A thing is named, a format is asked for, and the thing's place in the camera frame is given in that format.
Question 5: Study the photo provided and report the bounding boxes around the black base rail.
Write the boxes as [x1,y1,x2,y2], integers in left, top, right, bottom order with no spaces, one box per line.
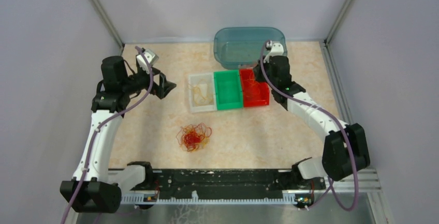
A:
[71,168,382,205]

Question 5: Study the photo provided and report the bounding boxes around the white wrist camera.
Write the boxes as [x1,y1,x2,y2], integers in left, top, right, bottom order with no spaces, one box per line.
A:
[136,48,159,74]
[266,40,285,58]

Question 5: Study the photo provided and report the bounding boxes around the orange cable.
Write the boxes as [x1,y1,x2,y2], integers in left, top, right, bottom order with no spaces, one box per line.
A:
[242,70,265,102]

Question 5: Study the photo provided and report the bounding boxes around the green plastic bin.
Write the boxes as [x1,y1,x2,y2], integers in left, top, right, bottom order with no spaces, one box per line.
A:
[213,70,244,111]

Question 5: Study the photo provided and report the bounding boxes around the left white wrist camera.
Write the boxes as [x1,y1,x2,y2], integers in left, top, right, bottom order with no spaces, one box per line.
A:
[136,48,159,74]

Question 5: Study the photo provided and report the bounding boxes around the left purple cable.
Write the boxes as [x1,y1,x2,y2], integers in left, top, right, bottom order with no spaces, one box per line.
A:
[60,46,154,224]

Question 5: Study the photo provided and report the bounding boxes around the blue transparent plastic tub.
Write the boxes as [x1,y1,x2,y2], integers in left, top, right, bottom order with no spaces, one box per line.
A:
[213,27,287,70]

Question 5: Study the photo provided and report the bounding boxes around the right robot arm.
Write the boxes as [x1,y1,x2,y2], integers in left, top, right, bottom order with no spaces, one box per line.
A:
[253,56,370,189]

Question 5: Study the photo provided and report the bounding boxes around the purple cable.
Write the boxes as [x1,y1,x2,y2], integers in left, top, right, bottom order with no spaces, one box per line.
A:
[259,40,360,212]
[60,46,154,224]

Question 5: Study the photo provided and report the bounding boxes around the red plastic bin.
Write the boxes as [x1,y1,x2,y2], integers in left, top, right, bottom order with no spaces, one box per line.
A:
[239,69,270,108]

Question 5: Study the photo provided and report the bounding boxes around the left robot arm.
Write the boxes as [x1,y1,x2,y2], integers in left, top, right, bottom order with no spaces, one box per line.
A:
[60,51,176,213]

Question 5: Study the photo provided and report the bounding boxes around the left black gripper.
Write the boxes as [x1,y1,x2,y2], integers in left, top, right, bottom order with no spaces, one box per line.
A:
[121,64,176,99]

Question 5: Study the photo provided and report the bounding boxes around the orange yellow cables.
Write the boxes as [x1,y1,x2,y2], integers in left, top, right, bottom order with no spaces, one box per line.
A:
[175,123,213,153]

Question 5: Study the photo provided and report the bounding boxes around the white plastic bin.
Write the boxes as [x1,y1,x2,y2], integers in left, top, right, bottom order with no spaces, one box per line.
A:
[188,72,217,113]

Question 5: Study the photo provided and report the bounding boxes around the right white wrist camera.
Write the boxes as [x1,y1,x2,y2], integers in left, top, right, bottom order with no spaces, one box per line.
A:
[266,40,285,58]

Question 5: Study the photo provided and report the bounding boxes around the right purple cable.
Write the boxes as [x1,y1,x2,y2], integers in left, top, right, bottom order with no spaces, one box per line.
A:
[259,40,360,212]

